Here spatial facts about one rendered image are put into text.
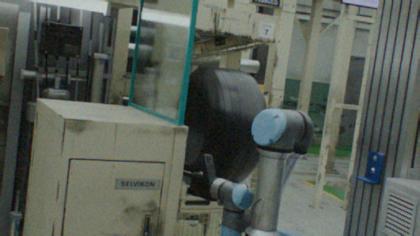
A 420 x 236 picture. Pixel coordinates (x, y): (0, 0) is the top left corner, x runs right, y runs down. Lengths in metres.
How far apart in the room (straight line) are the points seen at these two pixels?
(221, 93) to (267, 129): 0.82
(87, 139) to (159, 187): 0.28
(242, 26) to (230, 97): 0.60
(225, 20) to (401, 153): 1.56
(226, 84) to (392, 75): 1.03
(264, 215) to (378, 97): 0.51
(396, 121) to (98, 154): 0.88
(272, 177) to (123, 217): 0.49
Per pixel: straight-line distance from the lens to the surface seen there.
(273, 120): 1.74
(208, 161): 2.05
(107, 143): 1.74
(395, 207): 1.60
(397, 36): 1.75
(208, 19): 2.94
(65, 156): 1.72
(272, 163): 1.79
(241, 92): 2.59
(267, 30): 3.10
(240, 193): 1.90
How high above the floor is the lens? 1.48
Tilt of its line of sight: 5 degrees down
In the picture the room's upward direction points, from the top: 7 degrees clockwise
